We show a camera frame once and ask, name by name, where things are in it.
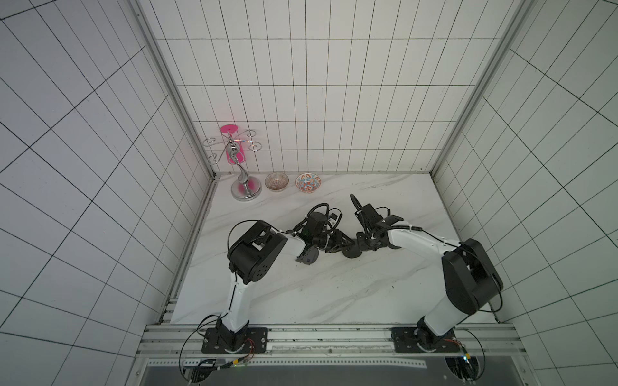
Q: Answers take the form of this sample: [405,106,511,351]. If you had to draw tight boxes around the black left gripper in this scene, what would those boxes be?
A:
[314,228,356,253]

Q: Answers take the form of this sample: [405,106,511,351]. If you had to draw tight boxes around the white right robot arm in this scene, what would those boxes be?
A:
[345,195,504,353]

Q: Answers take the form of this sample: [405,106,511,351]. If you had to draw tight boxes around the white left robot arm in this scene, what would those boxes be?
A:
[196,203,361,355]

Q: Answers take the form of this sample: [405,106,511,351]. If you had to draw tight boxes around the chrome cup holder stand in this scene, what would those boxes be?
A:
[202,124,262,202]

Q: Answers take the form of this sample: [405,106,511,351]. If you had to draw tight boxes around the brown striped glass bowl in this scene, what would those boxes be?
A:
[264,172,290,192]

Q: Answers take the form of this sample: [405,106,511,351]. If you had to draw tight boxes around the pink plastic cup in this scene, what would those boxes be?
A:
[220,124,246,166]

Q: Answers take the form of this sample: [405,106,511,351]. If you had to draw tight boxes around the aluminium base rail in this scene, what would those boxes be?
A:
[136,323,526,369]

